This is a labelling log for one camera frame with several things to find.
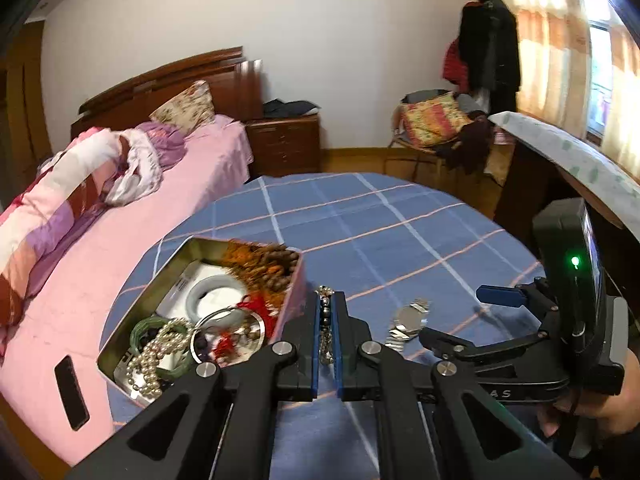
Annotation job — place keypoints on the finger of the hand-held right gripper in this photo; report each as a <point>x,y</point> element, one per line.
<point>500,296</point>
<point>465,347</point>

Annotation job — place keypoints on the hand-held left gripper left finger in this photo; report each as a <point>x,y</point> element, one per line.
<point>315,345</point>

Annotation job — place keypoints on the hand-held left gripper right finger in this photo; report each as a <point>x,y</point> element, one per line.
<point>336,345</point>

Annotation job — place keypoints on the metal tin box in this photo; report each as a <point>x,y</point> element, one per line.
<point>291,300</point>

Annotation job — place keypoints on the person's right hand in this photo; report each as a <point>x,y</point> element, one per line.
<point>610,410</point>

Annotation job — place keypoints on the silver wristwatch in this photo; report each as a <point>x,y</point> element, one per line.
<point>407,320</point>

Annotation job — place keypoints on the silver bangle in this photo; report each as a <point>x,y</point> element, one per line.
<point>252,316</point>

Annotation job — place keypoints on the red tassel ornament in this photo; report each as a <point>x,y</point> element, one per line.
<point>255,307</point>

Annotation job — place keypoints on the wooden prayer beads orange tassel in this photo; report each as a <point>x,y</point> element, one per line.
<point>270,265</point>

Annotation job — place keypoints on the dark wooden desk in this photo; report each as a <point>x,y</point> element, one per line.
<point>520,185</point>

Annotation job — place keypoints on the blue plaid tablecloth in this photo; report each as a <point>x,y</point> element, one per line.
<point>375,230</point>

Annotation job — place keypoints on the pale jade bangle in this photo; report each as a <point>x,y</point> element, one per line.
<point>192,297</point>

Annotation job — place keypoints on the printed paper sheet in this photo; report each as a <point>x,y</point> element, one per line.
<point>200,270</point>

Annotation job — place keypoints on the white green patterned desk cover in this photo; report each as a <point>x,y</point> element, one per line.
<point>575,165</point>

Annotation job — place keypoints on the dark brown garment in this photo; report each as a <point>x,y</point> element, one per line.
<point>467,145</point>

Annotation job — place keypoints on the green bangle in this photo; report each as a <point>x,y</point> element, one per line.
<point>137,331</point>

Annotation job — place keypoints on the rattan chair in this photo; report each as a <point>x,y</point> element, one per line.
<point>400,145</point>

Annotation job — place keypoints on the patterned orange cushion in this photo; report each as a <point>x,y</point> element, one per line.
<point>432,120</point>

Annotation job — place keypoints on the wooden nightstand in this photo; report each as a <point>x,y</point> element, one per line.
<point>282,145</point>

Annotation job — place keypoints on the wooden bed pink sheet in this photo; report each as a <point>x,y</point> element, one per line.
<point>125,240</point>

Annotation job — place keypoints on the window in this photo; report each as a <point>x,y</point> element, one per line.
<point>600,75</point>

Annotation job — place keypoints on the dark folded clothes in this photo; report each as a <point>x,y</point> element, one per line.
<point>290,109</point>

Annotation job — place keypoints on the red hanging garment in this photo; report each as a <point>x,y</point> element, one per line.
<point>452,62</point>

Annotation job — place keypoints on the black smartphone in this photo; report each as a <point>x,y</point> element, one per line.
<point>71,392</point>

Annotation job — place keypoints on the purple cloth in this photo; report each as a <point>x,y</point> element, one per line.
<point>167,145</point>

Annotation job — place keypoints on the black hanging coat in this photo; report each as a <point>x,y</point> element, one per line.
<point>487,45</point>

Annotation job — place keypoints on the orange cream curtain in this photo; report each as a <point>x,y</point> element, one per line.
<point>555,50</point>

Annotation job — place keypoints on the floral pillow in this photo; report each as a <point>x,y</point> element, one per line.
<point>185,107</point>

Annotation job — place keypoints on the pink patchwork quilt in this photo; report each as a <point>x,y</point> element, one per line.
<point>60,195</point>

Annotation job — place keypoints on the brown wooden wardrobe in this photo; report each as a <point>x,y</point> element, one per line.
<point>25,110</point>

